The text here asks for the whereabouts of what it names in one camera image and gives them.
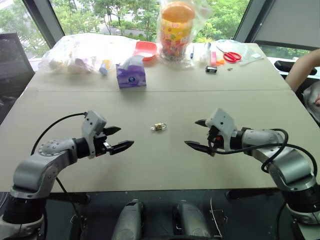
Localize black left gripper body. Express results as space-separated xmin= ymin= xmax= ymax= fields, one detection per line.
xmin=93 ymin=132 xmax=114 ymax=157

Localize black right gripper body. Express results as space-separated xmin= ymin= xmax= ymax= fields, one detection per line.
xmin=206 ymin=126 xmax=223 ymax=157

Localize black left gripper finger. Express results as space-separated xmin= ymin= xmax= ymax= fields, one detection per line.
xmin=109 ymin=140 xmax=135 ymax=156
xmin=103 ymin=126 xmax=122 ymax=137

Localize small brass padlock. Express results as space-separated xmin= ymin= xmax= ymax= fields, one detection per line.
xmin=153 ymin=122 xmax=168 ymax=133

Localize purple tissue box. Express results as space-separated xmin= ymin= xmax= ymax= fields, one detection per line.
xmin=115 ymin=55 xmax=148 ymax=89

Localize blue and yellow bottle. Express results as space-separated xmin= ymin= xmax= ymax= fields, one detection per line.
xmin=98 ymin=59 xmax=111 ymax=76

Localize black bar under table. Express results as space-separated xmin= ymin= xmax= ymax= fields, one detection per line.
xmin=225 ymin=188 xmax=281 ymax=200

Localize white wrapped item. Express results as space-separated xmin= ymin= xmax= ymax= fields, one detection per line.
xmin=199 ymin=42 xmax=212 ymax=67

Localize grey rounded robot leg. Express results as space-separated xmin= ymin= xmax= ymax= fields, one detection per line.
xmin=172 ymin=199 xmax=216 ymax=240
xmin=110 ymin=198 xmax=145 ymax=240

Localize clear bag of white items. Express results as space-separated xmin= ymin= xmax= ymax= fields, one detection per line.
xmin=38 ymin=33 xmax=140 ymax=76

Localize clear flat plastic bag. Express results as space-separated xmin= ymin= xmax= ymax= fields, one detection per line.
xmin=214 ymin=38 xmax=265 ymax=68

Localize coral red plastic bowl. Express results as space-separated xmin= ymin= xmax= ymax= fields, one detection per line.
xmin=132 ymin=40 xmax=158 ymax=62

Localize colourful container with orange lid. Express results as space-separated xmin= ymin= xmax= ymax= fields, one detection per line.
xmin=159 ymin=0 xmax=196 ymax=61

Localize black chair armrest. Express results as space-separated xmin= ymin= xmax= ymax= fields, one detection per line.
xmin=273 ymin=59 xmax=319 ymax=76

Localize grey cloth of person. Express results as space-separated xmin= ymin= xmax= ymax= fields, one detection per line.
xmin=300 ymin=80 xmax=320 ymax=124

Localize colourful cup in plastic bag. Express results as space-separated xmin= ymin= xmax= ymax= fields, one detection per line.
xmin=156 ymin=0 xmax=214 ymax=70

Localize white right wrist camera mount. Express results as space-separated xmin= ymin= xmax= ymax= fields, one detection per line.
xmin=204 ymin=107 xmax=239 ymax=153

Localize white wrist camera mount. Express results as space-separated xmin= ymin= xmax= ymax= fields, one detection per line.
xmin=81 ymin=110 xmax=108 ymax=159
xmin=204 ymin=107 xmax=239 ymax=153

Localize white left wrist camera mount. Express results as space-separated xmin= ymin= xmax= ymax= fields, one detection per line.
xmin=81 ymin=110 xmax=108 ymax=159

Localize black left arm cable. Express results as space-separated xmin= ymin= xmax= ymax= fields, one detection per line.
xmin=30 ymin=112 xmax=87 ymax=240

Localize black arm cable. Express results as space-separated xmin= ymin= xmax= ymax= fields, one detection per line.
xmin=207 ymin=128 xmax=319 ymax=181
xmin=30 ymin=112 xmax=87 ymax=240

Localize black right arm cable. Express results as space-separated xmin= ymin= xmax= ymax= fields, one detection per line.
xmin=207 ymin=128 xmax=319 ymax=181

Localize red handled scissors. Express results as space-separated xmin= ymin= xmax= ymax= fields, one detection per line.
xmin=215 ymin=45 xmax=243 ymax=63

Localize thin white cord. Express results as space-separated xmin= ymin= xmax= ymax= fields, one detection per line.
xmin=209 ymin=196 xmax=224 ymax=239

